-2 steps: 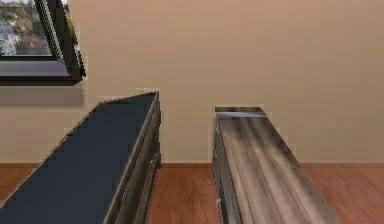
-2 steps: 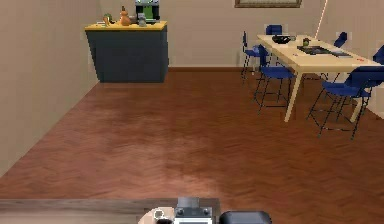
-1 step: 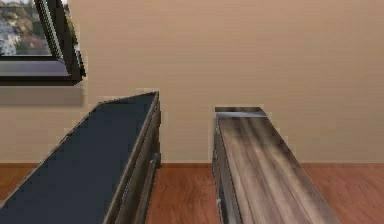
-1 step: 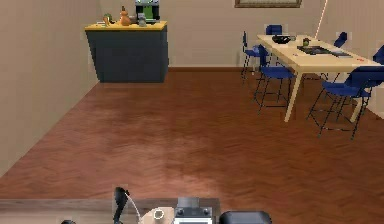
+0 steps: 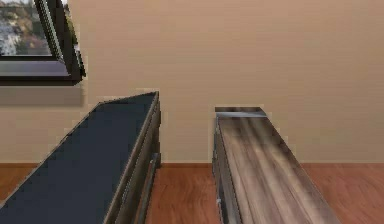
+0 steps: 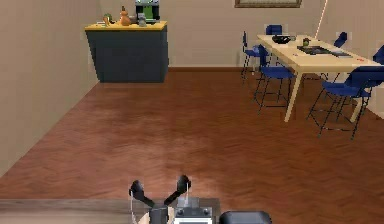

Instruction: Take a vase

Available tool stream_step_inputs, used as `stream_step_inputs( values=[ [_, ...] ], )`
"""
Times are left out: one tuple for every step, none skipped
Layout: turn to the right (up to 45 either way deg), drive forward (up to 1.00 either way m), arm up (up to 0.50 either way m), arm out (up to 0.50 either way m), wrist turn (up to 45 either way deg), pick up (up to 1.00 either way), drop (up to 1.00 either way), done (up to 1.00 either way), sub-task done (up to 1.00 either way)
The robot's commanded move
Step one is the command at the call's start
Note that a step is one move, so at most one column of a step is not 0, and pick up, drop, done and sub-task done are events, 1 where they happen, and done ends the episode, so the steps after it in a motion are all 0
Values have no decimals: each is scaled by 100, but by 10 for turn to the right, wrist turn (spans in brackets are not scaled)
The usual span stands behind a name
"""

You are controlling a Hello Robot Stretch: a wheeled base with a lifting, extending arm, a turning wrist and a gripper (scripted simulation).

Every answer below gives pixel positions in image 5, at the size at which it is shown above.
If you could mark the dark topped wooden cabinet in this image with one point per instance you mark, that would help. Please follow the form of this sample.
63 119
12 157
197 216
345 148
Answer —
86 160

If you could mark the brown wooden cabinet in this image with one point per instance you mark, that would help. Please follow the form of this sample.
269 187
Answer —
266 173

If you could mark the black framed window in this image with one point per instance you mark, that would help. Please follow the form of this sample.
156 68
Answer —
33 68

